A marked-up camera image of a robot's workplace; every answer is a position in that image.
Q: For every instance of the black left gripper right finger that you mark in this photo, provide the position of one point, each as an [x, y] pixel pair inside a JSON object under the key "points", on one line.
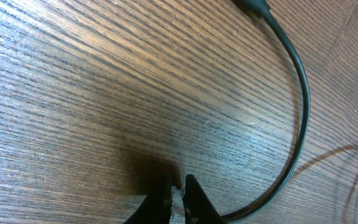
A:
{"points": [[198, 208]]}

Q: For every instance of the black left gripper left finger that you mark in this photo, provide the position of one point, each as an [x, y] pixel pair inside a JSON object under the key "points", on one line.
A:
{"points": [[156, 208]]}

